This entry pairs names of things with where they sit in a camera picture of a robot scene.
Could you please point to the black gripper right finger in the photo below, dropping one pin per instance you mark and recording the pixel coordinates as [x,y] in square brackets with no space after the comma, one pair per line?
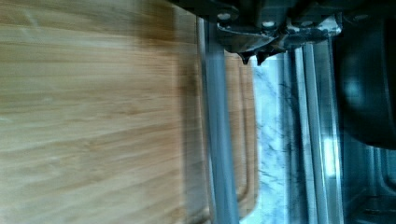
[292,36]

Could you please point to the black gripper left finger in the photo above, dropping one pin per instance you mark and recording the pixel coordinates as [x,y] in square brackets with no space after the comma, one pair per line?
[242,40]

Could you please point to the glass oven door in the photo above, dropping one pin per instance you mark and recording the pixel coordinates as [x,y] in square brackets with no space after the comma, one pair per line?
[298,146]

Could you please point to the dark round oven pan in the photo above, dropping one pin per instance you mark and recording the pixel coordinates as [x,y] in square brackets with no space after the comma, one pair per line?
[364,63]

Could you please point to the stainless steel toaster oven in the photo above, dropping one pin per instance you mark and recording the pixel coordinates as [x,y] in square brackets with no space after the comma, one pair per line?
[356,183]

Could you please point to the wooden cutting board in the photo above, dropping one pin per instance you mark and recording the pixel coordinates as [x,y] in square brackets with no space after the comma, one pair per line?
[101,114]

